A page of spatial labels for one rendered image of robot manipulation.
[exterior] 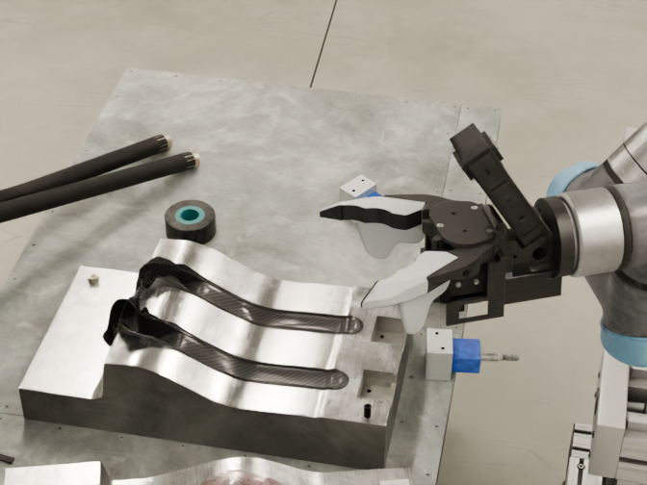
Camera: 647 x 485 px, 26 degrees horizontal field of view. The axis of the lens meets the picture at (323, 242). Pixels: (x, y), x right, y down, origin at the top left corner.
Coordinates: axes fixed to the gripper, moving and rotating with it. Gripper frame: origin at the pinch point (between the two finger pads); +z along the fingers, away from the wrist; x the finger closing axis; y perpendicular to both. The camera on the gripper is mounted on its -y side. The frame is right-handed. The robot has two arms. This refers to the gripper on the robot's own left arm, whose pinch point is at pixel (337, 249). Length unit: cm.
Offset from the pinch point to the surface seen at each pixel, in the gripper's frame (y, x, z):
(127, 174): 46, 103, 11
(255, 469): 52, 34, 4
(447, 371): 57, 53, -27
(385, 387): 53, 47, -17
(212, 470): 52, 35, 9
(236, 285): 47, 67, 0
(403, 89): 113, 252, -78
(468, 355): 55, 53, -30
